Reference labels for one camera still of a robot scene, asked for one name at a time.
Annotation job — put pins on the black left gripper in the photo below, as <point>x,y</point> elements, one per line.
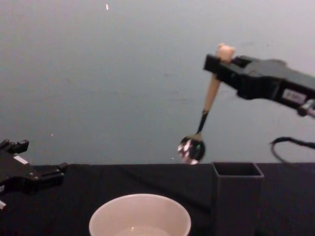
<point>17,174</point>

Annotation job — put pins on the black table cloth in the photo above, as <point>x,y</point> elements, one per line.
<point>123,179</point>

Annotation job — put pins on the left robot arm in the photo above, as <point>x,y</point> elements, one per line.
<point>2,204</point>

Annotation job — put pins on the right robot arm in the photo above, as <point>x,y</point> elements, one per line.
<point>310,107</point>

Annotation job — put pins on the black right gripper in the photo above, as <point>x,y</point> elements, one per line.
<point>265,81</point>

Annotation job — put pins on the white round bowl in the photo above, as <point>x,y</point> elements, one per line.
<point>137,209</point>

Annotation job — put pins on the dark grey square holder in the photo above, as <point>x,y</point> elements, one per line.
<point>236,204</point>

